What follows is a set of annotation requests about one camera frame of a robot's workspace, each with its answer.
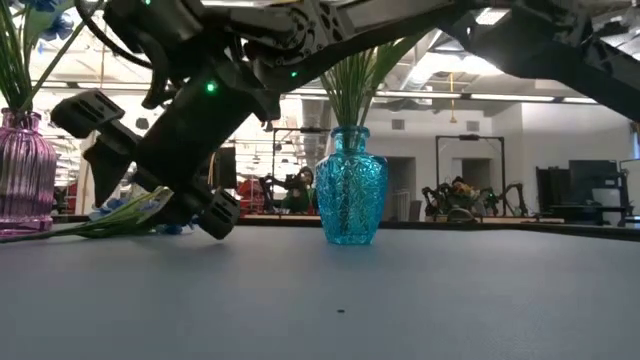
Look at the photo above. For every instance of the blue artificial flower bunch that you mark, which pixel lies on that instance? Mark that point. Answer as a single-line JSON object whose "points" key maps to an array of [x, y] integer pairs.
{"points": [[12, 65], [115, 221]]}

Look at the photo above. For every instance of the black monitor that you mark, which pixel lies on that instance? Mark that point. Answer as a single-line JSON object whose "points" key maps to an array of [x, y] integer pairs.
{"points": [[227, 167]]}

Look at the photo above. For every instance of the person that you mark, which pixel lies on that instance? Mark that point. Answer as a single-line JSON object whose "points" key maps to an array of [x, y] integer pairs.
{"points": [[300, 192]]}

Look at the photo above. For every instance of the yellow artificial tulip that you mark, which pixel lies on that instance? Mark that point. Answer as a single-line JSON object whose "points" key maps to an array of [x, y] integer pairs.
{"points": [[395, 55]]}

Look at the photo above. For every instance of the silver ventilation duct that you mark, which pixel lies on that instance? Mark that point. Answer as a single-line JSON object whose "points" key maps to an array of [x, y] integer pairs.
{"points": [[316, 125]]}

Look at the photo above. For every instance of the teal glass vase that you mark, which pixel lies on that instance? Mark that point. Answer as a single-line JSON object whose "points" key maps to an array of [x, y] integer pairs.
{"points": [[351, 190]]}

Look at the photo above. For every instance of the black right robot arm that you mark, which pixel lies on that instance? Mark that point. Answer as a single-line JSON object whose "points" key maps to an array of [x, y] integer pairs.
{"points": [[400, 20]]}

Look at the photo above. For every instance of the pink ribbed glass vase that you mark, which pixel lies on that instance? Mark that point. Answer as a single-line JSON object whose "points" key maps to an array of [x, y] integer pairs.
{"points": [[25, 175]]}

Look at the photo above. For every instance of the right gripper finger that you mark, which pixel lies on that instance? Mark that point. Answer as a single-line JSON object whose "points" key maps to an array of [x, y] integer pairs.
{"points": [[185, 210], [112, 165]]}

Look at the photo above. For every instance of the grey table mat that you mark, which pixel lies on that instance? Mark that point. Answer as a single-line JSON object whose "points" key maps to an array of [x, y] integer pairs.
{"points": [[350, 310]]}

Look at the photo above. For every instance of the dark desk with monitors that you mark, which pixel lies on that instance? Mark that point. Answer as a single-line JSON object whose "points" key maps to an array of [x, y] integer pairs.
{"points": [[595, 180]]}

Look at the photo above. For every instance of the long ceiling light rail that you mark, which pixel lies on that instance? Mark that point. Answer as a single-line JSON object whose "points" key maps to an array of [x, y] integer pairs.
{"points": [[510, 97]]}

